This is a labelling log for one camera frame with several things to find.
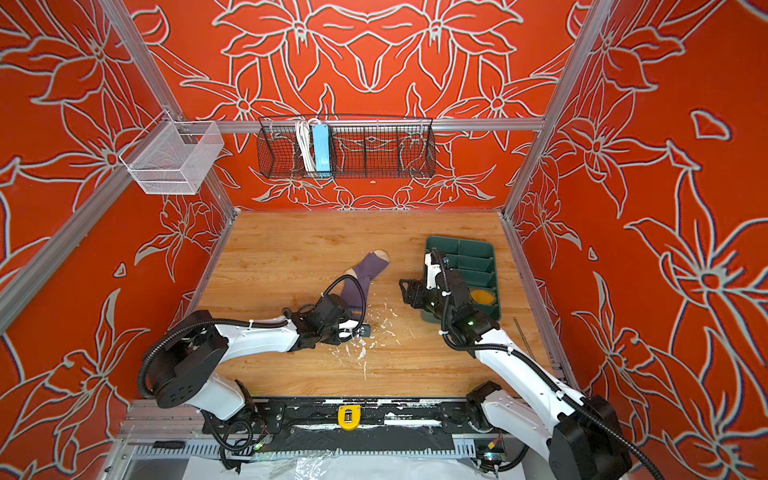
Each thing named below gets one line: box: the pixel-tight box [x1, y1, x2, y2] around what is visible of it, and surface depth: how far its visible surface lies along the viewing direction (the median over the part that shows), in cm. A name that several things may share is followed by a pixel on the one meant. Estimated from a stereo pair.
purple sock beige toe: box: [341, 249, 390, 321], surface depth 102 cm
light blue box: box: [312, 124, 331, 177], surface depth 92 cm
